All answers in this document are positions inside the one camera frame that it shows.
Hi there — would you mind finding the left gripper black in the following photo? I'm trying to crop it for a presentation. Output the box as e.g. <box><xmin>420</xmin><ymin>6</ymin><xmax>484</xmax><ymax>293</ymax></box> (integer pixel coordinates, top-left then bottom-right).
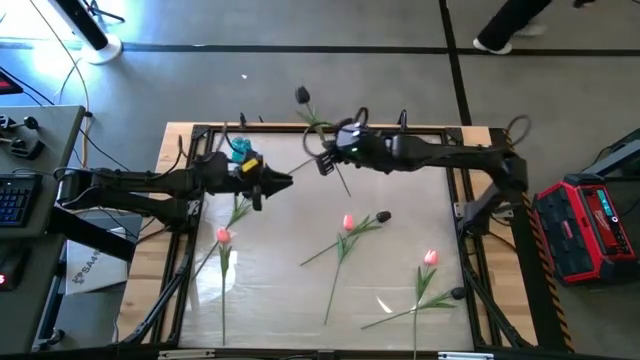
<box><xmin>230</xmin><ymin>167</ymin><xmax>295</xmax><ymax>199</ymax></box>

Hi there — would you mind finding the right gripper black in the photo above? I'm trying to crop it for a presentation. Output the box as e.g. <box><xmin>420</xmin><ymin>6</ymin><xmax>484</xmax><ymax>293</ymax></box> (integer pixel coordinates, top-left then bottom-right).
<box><xmin>316</xmin><ymin>124</ymin><xmax>384</xmax><ymax>177</ymax></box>

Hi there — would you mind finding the black artificial tulip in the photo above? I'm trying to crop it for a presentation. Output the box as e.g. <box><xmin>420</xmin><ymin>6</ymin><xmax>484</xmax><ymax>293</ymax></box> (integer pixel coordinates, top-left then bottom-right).
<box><xmin>287</xmin><ymin>85</ymin><xmax>353</xmax><ymax>198</ymax></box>
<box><xmin>360</xmin><ymin>286</ymin><xmax>468</xmax><ymax>331</ymax></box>
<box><xmin>298</xmin><ymin>209</ymin><xmax>393</xmax><ymax>267</ymax></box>
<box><xmin>191</xmin><ymin>193</ymin><xmax>254</xmax><ymax>281</ymax></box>

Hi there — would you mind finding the pink artificial tulip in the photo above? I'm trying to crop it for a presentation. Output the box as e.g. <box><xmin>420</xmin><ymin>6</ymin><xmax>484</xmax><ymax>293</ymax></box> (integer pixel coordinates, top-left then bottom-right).
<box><xmin>215</xmin><ymin>227</ymin><xmax>237</xmax><ymax>347</ymax></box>
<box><xmin>412</xmin><ymin>249</ymin><xmax>441</xmax><ymax>360</ymax></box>
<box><xmin>323</xmin><ymin>214</ymin><xmax>360</xmax><ymax>326</ymax></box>

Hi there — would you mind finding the blue glass vase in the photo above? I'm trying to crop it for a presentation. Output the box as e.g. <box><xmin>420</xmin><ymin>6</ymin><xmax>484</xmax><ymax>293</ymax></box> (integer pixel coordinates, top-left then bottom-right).
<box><xmin>229</xmin><ymin>137</ymin><xmax>254</xmax><ymax>164</ymax></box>

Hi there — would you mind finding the white table mat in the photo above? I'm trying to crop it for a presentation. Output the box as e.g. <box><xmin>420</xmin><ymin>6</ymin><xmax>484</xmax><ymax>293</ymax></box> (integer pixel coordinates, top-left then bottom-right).
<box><xmin>178</xmin><ymin>130</ymin><xmax>475</xmax><ymax>351</ymax></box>

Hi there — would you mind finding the black desk support bar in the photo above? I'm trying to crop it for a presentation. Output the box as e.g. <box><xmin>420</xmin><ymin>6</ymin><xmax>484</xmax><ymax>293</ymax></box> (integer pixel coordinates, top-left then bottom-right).
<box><xmin>47</xmin><ymin>207</ymin><xmax>137</xmax><ymax>262</ymax></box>

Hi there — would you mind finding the person's shoe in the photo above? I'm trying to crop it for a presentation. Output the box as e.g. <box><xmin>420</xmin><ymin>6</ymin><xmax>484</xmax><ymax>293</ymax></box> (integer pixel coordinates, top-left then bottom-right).
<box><xmin>514</xmin><ymin>22</ymin><xmax>549</xmax><ymax>39</ymax></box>
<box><xmin>472</xmin><ymin>37</ymin><xmax>514</xmax><ymax>55</ymax></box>

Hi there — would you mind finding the white printed box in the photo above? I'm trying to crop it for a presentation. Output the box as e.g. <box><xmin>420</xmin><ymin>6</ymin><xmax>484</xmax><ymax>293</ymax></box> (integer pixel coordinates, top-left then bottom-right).
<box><xmin>64</xmin><ymin>239</ymin><xmax>129</xmax><ymax>296</ymax></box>

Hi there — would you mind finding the white tower fan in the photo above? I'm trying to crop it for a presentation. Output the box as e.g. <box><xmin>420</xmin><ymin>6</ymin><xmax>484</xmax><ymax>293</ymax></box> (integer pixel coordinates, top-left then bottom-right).
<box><xmin>48</xmin><ymin>0</ymin><xmax>124</xmax><ymax>65</ymax></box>

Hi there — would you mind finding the grey desk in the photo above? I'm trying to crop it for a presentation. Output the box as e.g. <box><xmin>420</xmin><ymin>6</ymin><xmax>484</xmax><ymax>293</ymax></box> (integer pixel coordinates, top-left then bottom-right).
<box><xmin>0</xmin><ymin>104</ymin><xmax>87</xmax><ymax>356</ymax></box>

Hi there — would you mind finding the person's leg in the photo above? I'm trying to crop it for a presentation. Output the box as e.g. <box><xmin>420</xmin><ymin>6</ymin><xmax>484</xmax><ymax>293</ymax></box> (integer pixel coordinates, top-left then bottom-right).
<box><xmin>477</xmin><ymin>0</ymin><xmax>554</xmax><ymax>51</ymax></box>

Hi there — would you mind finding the black desk gadget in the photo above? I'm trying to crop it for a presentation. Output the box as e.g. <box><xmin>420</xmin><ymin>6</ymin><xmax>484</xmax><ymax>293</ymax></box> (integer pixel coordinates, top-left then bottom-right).
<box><xmin>8</xmin><ymin>137</ymin><xmax>46</xmax><ymax>161</ymax></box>

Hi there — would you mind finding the black knob device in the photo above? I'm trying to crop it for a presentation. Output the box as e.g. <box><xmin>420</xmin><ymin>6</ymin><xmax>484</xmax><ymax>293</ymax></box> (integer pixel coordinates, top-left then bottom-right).
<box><xmin>0</xmin><ymin>114</ymin><xmax>40</xmax><ymax>132</ymax></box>

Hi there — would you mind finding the black backlit keyboard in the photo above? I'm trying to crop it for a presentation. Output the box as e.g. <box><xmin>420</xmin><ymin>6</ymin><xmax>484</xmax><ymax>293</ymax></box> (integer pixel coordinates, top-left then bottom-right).
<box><xmin>0</xmin><ymin>173</ymin><xmax>44</xmax><ymax>229</ymax></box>

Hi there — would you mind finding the red black tool box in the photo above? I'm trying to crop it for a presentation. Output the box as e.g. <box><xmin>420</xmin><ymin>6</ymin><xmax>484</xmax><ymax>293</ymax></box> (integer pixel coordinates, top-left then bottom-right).
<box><xmin>532</xmin><ymin>172</ymin><xmax>639</xmax><ymax>287</ymax></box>

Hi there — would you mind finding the black computer mouse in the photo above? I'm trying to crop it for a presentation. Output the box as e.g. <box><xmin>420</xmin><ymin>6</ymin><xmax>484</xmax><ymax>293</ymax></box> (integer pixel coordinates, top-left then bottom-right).
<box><xmin>0</xmin><ymin>247</ymin><xmax>29</xmax><ymax>292</ymax></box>

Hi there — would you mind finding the black device red screen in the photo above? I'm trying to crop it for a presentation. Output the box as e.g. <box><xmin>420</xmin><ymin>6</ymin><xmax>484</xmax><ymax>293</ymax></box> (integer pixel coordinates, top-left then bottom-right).
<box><xmin>0</xmin><ymin>69</ymin><xmax>25</xmax><ymax>96</ymax></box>

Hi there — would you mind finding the dark grey equipment case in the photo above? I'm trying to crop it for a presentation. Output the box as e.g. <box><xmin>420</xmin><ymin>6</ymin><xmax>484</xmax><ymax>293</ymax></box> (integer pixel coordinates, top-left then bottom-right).
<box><xmin>589</xmin><ymin>127</ymin><xmax>640</xmax><ymax>181</ymax></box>

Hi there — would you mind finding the silver metal bracket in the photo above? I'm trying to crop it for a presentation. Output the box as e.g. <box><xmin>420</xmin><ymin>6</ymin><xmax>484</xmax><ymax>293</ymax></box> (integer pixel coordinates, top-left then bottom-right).
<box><xmin>158</xmin><ymin>349</ymin><xmax>216</xmax><ymax>360</ymax></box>
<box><xmin>438</xmin><ymin>351</ymin><xmax>494</xmax><ymax>360</ymax></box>

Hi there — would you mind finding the yellow floor cable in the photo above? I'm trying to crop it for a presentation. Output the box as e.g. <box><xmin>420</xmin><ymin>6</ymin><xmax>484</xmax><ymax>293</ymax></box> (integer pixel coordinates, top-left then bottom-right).
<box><xmin>28</xmin><ymin>0</ymin><xmax>91</xmax><ymax>169</ymax></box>

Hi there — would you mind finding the black aluminium table frame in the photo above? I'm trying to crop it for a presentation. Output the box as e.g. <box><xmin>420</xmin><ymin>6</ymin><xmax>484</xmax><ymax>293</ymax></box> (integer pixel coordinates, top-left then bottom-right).
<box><xmin>117</xmin><ymin>122</ymin><xmax>576</xmax><ymax>360</ymax></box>

